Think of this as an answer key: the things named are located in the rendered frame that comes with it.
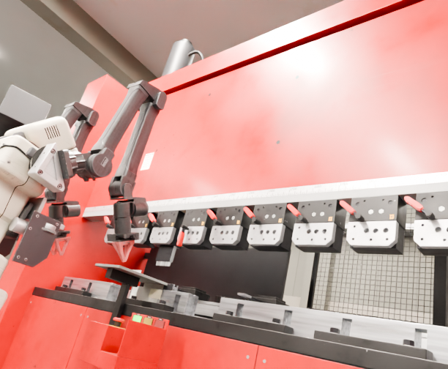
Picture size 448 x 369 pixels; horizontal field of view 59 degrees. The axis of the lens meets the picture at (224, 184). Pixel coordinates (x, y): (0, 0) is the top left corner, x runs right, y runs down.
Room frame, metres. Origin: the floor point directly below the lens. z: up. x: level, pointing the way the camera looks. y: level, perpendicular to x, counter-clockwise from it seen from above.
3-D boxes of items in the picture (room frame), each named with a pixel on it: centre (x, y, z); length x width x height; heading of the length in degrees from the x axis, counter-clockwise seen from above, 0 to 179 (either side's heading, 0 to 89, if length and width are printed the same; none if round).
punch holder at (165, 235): (1.88, 0.20, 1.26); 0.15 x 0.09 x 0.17; 44
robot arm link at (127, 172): (1.32, 0.34, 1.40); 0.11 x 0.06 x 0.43; 49
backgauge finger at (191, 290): (1.97, 0.06, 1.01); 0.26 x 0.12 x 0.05; 134
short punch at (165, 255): (1.86, 0.18, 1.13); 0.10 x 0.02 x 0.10; 44
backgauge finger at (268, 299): (1.64, -0.26, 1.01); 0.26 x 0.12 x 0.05; 134
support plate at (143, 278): (1.76, 0.29, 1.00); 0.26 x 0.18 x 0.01; 134
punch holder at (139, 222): (2.02, 0.34, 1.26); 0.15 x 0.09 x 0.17; 44
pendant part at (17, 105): (2.40, 1.43, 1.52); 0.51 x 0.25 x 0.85; 33
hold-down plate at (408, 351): (1.10, -0.48, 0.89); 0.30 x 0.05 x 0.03; 44
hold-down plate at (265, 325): (1.39, -0.20, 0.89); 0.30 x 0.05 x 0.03; 44
